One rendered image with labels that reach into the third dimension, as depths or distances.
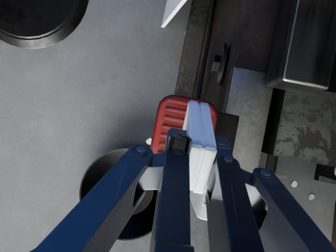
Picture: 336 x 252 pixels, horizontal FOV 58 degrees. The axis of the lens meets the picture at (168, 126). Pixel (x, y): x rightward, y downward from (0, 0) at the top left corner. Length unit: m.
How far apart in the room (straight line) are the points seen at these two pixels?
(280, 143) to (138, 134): 0.69
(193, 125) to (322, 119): 0.31
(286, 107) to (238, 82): 0.07
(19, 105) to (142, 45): 0.47
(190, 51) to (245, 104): 0.65
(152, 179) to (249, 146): 0.29
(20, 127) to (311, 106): 0.94
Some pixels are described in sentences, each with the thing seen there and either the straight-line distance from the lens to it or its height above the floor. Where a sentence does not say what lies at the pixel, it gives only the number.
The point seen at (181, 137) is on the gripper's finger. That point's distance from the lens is 0.15.
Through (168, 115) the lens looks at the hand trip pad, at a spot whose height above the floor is 0.76.
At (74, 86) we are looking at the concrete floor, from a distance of 1.10.
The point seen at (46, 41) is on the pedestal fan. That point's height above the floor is 0.02.
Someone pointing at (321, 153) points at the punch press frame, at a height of 0.64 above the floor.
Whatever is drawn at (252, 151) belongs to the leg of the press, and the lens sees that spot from 0.43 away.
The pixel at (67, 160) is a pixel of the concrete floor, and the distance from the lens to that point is 1.11.
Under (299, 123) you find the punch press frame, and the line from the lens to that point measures 0.45.
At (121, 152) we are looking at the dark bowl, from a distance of 1.01.
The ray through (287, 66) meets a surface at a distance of 0.39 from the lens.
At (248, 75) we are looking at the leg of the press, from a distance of 0.44.
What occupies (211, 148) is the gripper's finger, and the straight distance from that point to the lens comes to 0.16.
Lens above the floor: 1.06
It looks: 88 degrees down
